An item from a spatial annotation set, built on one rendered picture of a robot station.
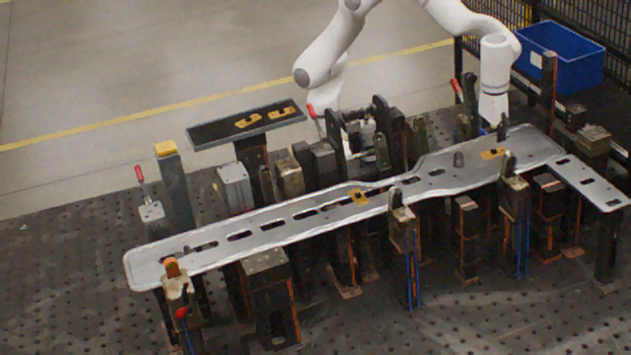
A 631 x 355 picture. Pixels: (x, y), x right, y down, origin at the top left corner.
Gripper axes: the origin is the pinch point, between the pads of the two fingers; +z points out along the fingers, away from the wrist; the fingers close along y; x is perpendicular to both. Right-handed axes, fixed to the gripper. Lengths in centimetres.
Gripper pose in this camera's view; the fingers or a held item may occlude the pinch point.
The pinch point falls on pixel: (493, 131)
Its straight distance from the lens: 250.3
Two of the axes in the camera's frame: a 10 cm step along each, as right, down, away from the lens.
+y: 3.6, 5.0, -7.8
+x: 9.3, -2.8, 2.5
